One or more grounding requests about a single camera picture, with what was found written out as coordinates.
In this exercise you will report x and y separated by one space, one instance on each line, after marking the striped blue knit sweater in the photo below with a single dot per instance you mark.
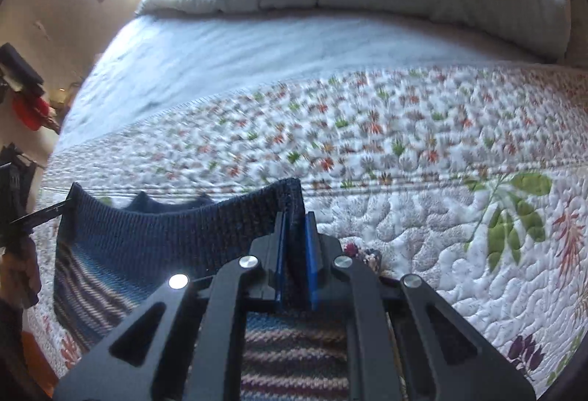
138 226

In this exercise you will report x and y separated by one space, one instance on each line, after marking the red hanging bag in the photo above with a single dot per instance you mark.
30 112

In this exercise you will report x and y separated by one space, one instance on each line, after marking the person's left hand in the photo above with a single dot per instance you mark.
23 272

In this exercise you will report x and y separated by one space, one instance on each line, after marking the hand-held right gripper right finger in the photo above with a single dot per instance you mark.
312 263

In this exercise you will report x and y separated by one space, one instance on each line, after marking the bed with light blue sheet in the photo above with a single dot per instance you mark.
229 61

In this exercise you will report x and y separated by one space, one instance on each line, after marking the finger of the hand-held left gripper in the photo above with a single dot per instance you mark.
41 215

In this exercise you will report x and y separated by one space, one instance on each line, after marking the white floral quilt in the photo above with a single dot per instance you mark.
413 245

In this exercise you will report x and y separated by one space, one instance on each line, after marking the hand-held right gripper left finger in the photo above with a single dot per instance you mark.
279 263

